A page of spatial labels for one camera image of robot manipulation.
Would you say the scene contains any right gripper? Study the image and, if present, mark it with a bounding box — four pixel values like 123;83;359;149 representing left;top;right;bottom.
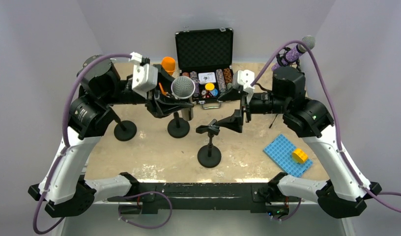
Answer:
215;84;289;132

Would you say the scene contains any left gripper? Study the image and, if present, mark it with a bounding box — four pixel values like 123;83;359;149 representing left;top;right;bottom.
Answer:
101;63;194;114

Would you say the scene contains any black silver-mesh microphone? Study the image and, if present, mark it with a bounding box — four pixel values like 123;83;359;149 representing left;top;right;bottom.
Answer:
171;76;195;121

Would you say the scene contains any orange microphone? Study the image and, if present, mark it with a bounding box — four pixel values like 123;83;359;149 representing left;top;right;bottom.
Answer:
161;57;175;95

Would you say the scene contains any black clip microphone stand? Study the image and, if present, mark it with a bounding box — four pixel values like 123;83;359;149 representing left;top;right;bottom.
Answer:
196;119;222;168

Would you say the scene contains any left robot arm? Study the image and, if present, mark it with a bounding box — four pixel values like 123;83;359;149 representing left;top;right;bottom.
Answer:
28;53;193;218

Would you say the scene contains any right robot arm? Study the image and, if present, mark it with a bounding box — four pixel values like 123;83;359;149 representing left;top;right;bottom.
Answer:
218;66;381;219

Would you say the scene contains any black left microphone stand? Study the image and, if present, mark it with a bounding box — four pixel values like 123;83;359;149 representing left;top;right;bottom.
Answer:
112;109;137;142

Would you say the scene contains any black right tripod stand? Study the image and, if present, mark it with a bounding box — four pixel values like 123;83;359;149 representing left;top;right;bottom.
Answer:
276;47;302;72

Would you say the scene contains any purple glitter microphone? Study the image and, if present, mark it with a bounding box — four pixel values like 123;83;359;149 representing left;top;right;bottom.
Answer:
271;35;316;71

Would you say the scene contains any black poker chip case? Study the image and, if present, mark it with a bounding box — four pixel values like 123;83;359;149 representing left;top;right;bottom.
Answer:
175;28;236;109

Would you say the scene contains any blue building baseplate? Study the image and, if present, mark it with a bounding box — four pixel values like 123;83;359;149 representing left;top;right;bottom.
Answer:
263;134;313;177

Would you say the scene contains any yellow building brick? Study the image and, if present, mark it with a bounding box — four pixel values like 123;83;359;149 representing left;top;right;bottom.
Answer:
291;148;309;164

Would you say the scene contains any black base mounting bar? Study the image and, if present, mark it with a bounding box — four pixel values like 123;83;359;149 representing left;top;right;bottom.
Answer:
108;182;299;217

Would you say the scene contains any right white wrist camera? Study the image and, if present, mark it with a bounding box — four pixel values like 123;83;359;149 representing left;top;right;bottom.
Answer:
232;70;255;96

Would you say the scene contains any black shock-mount microphone stand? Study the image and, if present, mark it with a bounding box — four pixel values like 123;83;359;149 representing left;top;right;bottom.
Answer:
167;112;190;138

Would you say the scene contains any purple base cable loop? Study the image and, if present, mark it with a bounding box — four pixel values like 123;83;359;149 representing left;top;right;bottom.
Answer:
118;191;173;229

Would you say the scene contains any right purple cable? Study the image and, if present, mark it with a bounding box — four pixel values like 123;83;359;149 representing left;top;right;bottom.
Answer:
251;39;401;215

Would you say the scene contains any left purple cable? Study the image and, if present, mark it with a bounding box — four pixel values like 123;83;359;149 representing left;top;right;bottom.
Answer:
32;53;133;235

